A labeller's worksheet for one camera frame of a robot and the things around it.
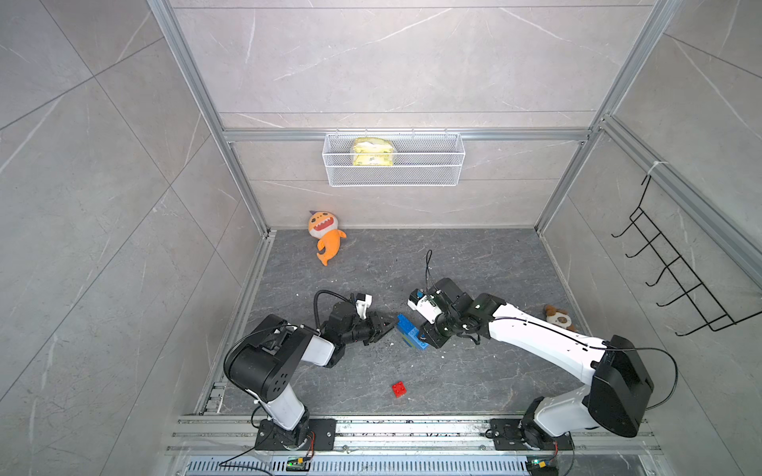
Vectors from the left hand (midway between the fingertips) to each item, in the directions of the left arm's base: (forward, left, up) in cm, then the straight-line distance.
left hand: (400, 320), depth 86 cm
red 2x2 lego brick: (-18, +1, -7) cm, 19 cm away
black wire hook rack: (-8, -64, +23) cm, 69 cm away
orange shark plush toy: (+40, +27, 0) cm, 48 cm away
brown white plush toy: (+2, -51, -6) cm, 51 cm away
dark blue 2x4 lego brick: (-4, -3, 0) cm, 5 cm away
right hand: (-5, -7, +2) cm, 9 cm away
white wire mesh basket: (+49, -10, +22) cm, 55 cm away
